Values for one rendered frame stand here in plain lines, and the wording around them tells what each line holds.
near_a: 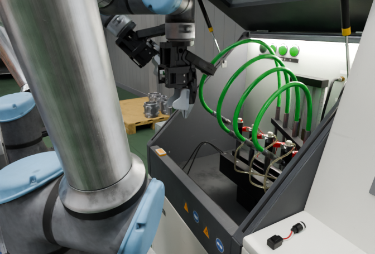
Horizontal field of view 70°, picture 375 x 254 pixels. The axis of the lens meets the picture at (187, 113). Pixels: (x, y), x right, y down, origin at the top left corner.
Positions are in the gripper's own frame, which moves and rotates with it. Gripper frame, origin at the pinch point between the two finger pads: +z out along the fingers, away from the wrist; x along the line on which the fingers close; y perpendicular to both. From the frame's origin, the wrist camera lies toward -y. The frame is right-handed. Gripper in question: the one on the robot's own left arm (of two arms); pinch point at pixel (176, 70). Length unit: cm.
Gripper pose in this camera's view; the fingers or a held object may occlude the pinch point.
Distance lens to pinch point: 88.8
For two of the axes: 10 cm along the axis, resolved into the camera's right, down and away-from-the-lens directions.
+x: 2.7, 0.8, -9.6
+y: -6.6, 7.4, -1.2
